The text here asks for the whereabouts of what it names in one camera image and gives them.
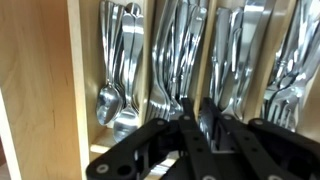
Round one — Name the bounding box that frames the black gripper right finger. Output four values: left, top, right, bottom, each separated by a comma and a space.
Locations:
200, 97, 320, 180

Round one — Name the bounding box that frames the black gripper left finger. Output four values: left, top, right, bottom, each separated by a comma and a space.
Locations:
85, 98, 220, 180

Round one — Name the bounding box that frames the rear wooden cutlery tray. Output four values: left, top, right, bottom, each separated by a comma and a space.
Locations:
67, 0, 320, 180

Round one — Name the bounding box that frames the wooden kitchen drawer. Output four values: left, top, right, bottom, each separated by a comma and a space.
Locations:
0, 0, 320, 180

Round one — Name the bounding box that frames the silver forks stack left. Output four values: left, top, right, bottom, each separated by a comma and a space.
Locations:
146, 0, 208, 120

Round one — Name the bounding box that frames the silver forks stack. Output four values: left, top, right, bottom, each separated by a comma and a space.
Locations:
146, 0, 208, 120
260, 0, 320, 132

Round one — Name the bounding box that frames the silver knives stack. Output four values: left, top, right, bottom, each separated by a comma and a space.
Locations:
209, 0, 275, 120

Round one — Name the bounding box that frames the silver spoons stack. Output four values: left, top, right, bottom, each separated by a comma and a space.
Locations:
96, 0, 144, 142

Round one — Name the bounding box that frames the silver forks stack right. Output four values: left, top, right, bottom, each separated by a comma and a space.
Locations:
260, 0, 320, 132

